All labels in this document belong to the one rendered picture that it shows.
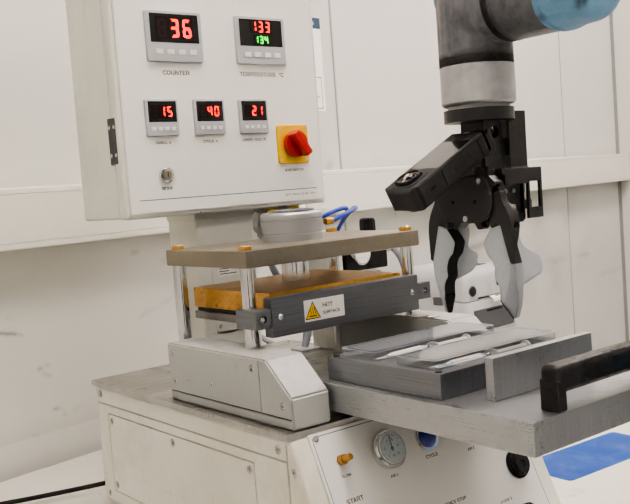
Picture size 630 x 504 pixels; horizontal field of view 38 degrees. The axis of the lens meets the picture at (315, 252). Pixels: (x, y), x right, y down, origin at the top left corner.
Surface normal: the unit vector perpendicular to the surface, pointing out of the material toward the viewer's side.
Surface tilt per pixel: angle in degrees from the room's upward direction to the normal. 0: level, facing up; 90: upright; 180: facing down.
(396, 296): 90
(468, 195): 90
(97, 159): 90
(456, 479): 65
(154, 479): 90
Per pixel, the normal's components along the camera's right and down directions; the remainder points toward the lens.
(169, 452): -0.78, 0.11
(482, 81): -0.13, 0.07
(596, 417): 0.62, 0.01
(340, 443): 0.53, -0.41
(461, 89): -0.54, 0.11
